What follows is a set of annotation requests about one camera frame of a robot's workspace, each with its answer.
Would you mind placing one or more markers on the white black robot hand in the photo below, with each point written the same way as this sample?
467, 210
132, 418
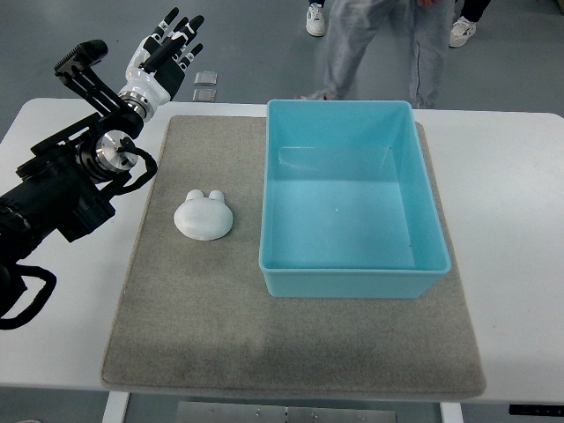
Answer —
157, 69

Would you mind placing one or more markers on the white bunny toy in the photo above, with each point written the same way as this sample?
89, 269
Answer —
204, 218

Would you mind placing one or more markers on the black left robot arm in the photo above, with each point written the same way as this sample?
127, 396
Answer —
68, 184

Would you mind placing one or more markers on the blue plastic box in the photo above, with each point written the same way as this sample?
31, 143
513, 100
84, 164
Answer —
348, 206

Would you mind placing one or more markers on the upper floor socket plate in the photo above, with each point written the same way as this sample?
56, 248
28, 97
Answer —
206, 78

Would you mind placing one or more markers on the floor socket plate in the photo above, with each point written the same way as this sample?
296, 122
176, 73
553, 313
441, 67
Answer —
204, 95
206, 78

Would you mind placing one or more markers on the lower floor socket plate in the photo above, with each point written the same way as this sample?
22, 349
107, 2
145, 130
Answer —
204, 95

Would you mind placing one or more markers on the white sneaker far left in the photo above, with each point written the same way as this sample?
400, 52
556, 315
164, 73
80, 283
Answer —
315, 22

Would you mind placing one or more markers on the white sneaker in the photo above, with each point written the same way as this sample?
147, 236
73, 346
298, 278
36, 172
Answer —
315, 22
461, 31

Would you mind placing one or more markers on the person in grey trousers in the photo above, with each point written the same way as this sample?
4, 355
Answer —
372, 43

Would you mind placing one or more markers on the grey felt mat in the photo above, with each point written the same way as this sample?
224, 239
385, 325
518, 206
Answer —
195, 316

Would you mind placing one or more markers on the white sneaker right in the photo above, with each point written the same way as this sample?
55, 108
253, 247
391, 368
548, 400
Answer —
461, 31

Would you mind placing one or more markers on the metal plate under table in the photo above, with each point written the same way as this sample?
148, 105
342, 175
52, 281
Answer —
218, 412

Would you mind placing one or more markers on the left white table leg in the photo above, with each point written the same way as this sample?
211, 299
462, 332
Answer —
116, 407

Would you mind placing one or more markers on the white table leg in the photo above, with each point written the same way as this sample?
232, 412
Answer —
451, 413
116, 407

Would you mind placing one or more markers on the right white table leg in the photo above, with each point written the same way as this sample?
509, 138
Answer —
451, 413

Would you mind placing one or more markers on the black label under table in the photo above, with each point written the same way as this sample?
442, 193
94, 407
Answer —
538, 410

